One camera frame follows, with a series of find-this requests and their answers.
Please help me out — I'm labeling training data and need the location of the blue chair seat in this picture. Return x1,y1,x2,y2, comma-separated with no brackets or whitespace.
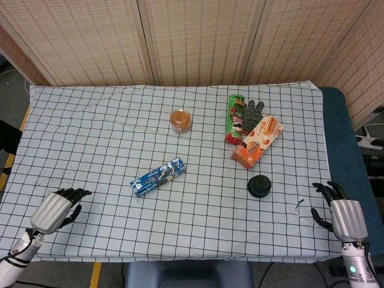
124,260,254,288

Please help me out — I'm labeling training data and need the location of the blue padded table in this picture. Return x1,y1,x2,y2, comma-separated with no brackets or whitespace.
317,86,384,259

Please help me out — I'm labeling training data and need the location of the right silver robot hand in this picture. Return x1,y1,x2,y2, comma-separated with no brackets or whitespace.
310,181,369,242

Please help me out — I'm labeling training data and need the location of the black round puck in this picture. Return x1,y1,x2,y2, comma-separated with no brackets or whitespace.
247,176,272,198

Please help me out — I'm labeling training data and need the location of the black object beside table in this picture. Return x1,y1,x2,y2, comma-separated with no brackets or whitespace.
0,119,22,153

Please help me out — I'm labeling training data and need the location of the green chips can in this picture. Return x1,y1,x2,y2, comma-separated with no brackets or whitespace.
224,94,247,146

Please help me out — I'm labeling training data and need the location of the checkered white tablecloth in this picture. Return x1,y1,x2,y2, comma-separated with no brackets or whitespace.
0,79,343,265

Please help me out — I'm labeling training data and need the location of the bamboo folding screen panel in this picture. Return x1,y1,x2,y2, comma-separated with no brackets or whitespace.
0,0,151,87
139,0,266,87
242,0,373,86
314,5,384,131

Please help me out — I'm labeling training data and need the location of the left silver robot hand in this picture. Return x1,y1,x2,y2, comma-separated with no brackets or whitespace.
29,188,93,235

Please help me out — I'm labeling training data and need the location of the peanut butter jar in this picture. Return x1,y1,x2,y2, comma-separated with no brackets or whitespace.
170,109,193,135

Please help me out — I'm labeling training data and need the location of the black box on floor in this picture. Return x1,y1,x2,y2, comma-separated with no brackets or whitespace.
368,154,384,178

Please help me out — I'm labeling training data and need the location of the orange biscuit box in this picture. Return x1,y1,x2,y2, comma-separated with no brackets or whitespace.
230,115,284,170

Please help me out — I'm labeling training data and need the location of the blue cookie package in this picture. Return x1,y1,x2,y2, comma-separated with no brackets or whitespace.
130,155,187,198

